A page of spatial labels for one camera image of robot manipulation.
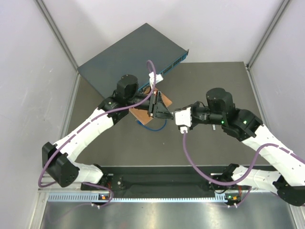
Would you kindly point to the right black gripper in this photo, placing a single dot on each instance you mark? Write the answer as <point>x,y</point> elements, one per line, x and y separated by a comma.
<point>197,104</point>

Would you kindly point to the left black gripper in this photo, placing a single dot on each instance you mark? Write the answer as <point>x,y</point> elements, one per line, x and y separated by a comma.
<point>161,111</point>

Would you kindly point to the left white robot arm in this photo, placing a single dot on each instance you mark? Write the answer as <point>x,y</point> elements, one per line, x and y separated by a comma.
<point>58,159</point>

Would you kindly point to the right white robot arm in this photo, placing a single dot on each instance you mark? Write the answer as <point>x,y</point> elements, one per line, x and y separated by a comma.
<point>275,167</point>

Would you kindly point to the wooden board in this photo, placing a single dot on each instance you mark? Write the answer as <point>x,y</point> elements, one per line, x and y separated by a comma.
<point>141,111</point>

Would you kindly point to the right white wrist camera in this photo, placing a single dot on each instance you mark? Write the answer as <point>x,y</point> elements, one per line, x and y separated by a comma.
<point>183,119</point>

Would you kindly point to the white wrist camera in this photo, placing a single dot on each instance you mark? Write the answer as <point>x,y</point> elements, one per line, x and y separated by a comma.
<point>154,79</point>
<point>183,119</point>

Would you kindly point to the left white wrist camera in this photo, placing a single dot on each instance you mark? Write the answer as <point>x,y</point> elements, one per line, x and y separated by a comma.
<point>154,79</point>

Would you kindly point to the dark blue network switch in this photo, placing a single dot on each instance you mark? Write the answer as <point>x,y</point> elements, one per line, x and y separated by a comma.
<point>129,55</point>

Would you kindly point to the aluminium frame rail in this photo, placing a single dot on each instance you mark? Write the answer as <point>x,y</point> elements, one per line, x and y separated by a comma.
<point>56,186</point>

